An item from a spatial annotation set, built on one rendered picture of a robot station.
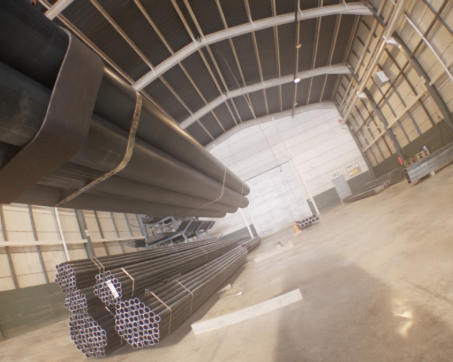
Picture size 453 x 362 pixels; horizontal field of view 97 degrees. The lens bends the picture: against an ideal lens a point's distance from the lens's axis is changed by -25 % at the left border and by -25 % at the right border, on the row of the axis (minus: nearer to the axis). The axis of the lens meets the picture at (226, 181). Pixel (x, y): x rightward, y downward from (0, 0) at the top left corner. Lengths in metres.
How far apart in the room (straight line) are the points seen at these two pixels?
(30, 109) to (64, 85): 0.11
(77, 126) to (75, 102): 0.06
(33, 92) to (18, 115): 0.06
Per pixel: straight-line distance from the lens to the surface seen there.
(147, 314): 2.62
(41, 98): 0.65
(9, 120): 0.61
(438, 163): 7.77
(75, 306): 2.91
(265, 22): 13.53
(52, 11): 10.04
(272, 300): 2.29
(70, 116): 0.69
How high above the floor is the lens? 0.66
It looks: 13 degrees up
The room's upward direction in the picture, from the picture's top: 23 degrees counter-clockwise
